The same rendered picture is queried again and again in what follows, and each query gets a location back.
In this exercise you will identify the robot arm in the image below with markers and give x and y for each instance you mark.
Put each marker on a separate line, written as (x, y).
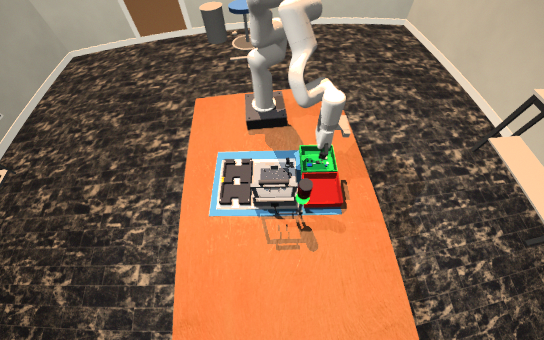
(265, 32)

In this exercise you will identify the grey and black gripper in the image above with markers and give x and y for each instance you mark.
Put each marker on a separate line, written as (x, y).
(325, 137)

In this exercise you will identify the green circuit board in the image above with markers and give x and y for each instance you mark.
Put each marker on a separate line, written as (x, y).
(312, 162)

